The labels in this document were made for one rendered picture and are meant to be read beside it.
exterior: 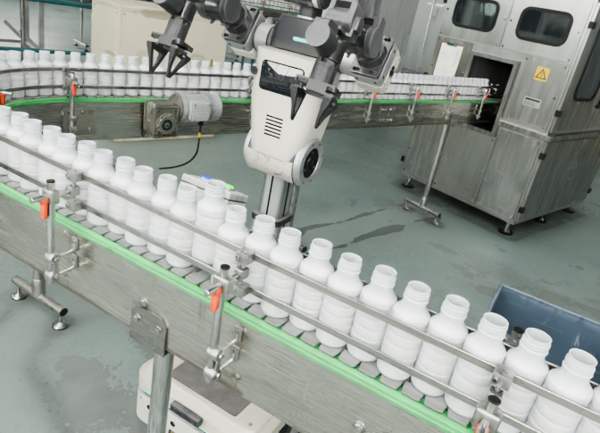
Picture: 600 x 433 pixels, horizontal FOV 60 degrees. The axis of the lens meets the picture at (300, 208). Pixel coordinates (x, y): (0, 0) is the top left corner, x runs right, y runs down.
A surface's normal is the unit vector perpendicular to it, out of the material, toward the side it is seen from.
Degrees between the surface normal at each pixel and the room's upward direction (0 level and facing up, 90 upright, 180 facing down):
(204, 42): 90
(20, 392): 0
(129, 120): 90
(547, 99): 90
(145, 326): 90
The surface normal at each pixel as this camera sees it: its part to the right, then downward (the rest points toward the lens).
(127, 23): 0.65, 0.40
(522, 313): -0.51, 0.25
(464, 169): -0.74, 0.13
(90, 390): 0.18, -0.91
